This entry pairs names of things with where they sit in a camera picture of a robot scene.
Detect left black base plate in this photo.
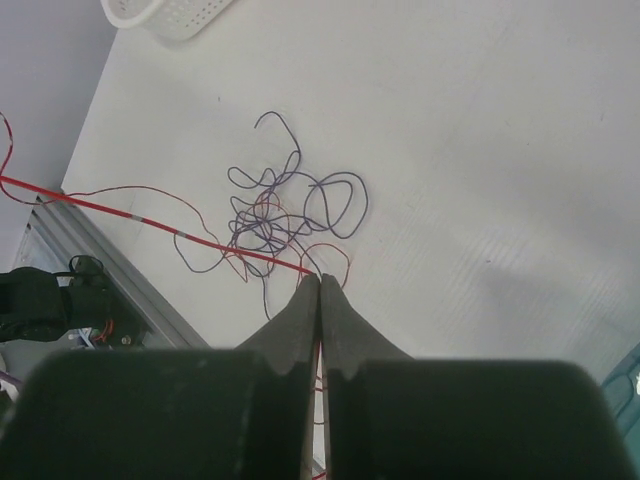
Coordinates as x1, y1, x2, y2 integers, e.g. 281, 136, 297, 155
1, 255, 148, 348

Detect white perforated basket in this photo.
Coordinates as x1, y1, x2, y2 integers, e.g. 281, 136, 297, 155
100, 0, 233, 41

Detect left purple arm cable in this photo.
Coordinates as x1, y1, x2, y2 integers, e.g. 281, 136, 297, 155
0, 369, 24, 396

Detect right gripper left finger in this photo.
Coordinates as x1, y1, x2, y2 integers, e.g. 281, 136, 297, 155
1, 275, 320, 479

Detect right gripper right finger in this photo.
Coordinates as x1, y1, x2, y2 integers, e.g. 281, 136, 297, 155
319, 275, 636, 479

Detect aluminium mounting rail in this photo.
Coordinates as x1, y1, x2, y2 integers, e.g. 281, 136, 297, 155
1, 202, 207, 349

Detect teal transparent plastic bin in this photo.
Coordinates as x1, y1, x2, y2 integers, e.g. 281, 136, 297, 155
601, 345, 639, 437

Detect red white purple wires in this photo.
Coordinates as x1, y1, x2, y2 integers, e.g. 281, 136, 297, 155
173, 110, 370, 321

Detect long red wire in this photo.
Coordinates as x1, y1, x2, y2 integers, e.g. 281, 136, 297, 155
0, 112, 351, 480

